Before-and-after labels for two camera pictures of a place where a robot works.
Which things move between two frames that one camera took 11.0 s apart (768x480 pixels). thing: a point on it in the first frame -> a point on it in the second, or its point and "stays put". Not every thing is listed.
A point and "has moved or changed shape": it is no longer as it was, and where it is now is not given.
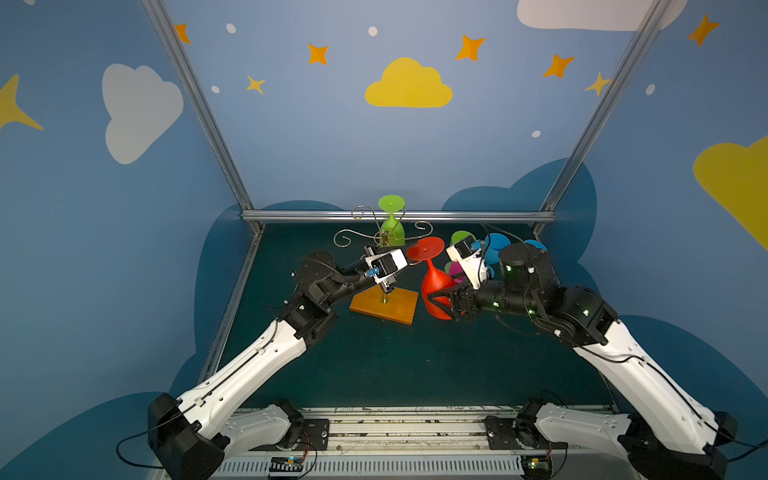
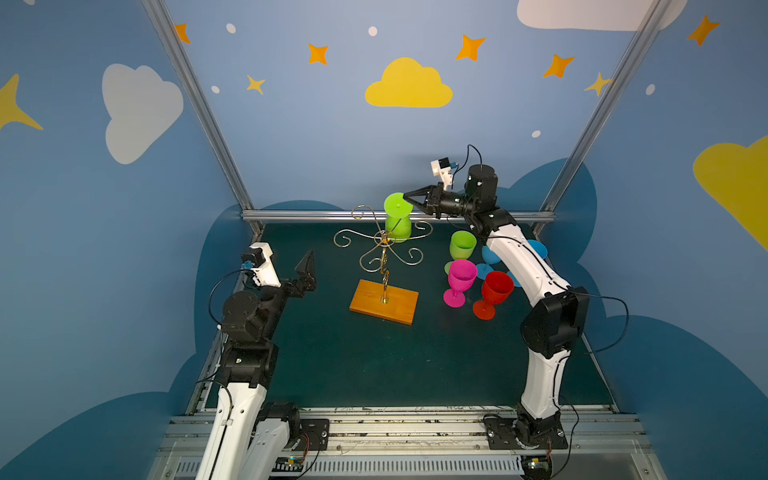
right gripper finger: [449, 311] -> [428, 209]
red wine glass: [427, 249] has moved or changed shape
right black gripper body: [459, 299] -> [435, 200]
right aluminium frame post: [546, 214] stays put
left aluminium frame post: [208, 115] stays put
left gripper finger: [414, 246] -> [307, 267]
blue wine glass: [536, 244] stays put
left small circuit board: [286, 464] stays put
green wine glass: [392, 230] has moved or changed shape
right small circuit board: [536, 467] stays put
